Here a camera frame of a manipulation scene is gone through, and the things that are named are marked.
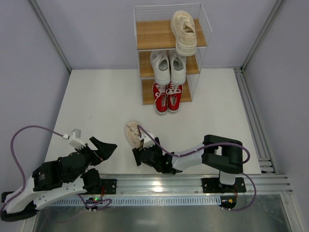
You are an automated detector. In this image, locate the beige sneaker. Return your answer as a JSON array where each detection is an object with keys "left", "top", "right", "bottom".
[
  {"left": 170, "top": 11, "right": 197, "bottom": 57},
  {"left": 125, "top": 120, "right": 146, "bottom": 148}
]

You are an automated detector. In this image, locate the red canvas sneaker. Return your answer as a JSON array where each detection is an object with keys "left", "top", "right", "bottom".
[
  {"left": 166, "top": 83, "right": 183, "bottom": 113},
  {"left": 153, "top": 82, "right": 168, "bottom": 115}
]

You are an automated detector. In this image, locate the white sneaker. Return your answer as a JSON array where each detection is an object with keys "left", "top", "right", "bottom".
[
  {"left": 168, "top": 49, "right": 186, "bottom": 85},
  {"left": 150, "top": 50, "right": 170, "bottom": 86}
]

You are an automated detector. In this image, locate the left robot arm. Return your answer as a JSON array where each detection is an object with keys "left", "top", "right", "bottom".
[{"left": 0, "top": 136, "right": 117, "bottom": 222}]

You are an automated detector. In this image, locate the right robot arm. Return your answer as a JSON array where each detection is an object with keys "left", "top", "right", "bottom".
[{"left": 132, "top": 135, "right": 244, "bottom": 187}]

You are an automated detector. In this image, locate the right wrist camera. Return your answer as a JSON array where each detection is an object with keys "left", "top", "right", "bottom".
[{"left": 140, "top": 134, "right": 155, "bottom": 148}]

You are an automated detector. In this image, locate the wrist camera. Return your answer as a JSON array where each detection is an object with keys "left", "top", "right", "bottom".
[
  {"left": 62, "top": 129, "right": 86, "bottom": 150},
  {"left": 140, "top": 134, "right": 155, "bottom": 148}
]

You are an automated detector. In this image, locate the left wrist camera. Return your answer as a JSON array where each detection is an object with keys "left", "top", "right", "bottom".
[{"left": 62, "top": 129, "right": 86, "bottom": 150}]

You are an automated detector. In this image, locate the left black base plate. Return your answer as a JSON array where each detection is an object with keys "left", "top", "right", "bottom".
[{"left": 97, "top": 179, "right": 117, "bottom": 195}]

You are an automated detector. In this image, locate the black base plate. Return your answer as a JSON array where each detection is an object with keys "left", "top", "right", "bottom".
[
  {"left": 97, "top": 179, "right": 117, "bottom": 195},
  {"left": 201, "top": 177, "right": 247, "bottom": 193}
]

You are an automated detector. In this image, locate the white slotted cable duct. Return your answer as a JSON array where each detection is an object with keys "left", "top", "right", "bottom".
[{"left": 48, "top": 195, "right": 222, "bottom": 206}]

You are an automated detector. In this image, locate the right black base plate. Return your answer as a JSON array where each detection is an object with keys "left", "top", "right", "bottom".
[{"left": 201, "top": 177, "right": 247, "bottom": 193}]

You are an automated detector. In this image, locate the right aluminium frame rail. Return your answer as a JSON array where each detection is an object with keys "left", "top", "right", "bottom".
[{"left": 234, "top": 68, "right": 277, "bottom": 175}]

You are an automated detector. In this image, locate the white wire shoe shelf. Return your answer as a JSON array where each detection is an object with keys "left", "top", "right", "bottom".
[{"left": 134, "top": 3, "right": 212, "bottom": 105}]

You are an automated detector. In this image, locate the aluminium mounting rail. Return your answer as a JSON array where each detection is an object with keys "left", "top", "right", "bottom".
[{"left": 98, "top": 174, "right": 294, "bottom": 197}]

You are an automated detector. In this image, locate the left corner aluminium post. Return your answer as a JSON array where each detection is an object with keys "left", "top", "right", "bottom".
[{"left": 27, "top": 0, "right": 72, "bottom": 73}]

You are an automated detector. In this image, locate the corner aluminium post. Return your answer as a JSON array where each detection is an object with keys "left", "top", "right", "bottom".
[
  {"left": 241, "top": 0, "right": 287, "bottom": 72},
  {"left": 27, "top": 0, "right": 72, "bottom": 73}
]

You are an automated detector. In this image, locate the right corner aluminium post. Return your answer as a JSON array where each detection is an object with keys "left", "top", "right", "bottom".
[{"left": 241, "top": 0, "right": 287, "bottom": 72}]

